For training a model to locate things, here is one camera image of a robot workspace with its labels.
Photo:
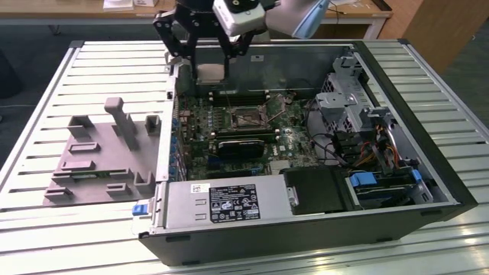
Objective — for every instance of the thin metal locking lever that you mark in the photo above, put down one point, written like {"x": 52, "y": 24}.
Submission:
{"x": 276, "y": 115}

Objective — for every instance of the black graphics card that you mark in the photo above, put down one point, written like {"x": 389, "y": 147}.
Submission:
{"x": 240, "y": 149}

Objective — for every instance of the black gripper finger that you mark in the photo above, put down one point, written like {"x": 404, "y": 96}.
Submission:
{"x": 168, "y": 34}
{"x": 229, "y": 48}

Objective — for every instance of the silver metal drive cage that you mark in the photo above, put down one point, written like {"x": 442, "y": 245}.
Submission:
{"x": 340, "y": 106}

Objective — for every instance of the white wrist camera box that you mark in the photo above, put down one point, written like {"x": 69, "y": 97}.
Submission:
{"x": 238, "y": 15}

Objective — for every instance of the blue case latch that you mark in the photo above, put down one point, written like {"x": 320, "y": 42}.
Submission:
{"x": 140, "y": 209}

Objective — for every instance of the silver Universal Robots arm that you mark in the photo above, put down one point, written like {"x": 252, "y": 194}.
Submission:
{"x": 284, "y": 14}

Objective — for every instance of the grey parts rack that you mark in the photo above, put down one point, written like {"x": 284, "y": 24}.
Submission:
{"x": 111, "y": 137}

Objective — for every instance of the grey power supply unit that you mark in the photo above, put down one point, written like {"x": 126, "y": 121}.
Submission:
{"x": 178, "y": 203}

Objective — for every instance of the black open PC case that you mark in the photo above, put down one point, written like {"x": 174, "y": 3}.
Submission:
{"x": 305, "y": 237}

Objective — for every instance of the small silver chipset heatsink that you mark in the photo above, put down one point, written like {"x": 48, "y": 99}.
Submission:
{"x": 280, "y": 165}

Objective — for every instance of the blue disk carrier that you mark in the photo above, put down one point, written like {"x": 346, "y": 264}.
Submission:
{"x": 364, "y": 179}

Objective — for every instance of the wooden cabinet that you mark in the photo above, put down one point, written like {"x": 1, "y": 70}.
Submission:
{"x": 442, "y": 31}

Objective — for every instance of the green motherboard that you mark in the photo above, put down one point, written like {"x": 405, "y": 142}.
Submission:
{"x": 290, "y": 146}

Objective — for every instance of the CPU socket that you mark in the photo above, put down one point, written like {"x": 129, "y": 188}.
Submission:
{"x": 246, "y": 117}

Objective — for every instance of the silver square CPU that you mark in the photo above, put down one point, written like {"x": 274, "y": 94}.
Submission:
{"x": 209, "y": 73}

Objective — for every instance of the white box on desk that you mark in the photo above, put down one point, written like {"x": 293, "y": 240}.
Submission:
{"x": 118, "y": 4}

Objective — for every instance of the black RAM slot bank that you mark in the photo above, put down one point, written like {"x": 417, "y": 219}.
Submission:
{"x": 238, "y": 98}
{"x": 246, "y": 134}

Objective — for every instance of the green RAM stick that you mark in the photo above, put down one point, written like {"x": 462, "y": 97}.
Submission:
{"x": 100, "y": 174}

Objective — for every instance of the wooden desk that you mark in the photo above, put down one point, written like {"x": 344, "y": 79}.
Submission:
{"x": 76, "y": 13}

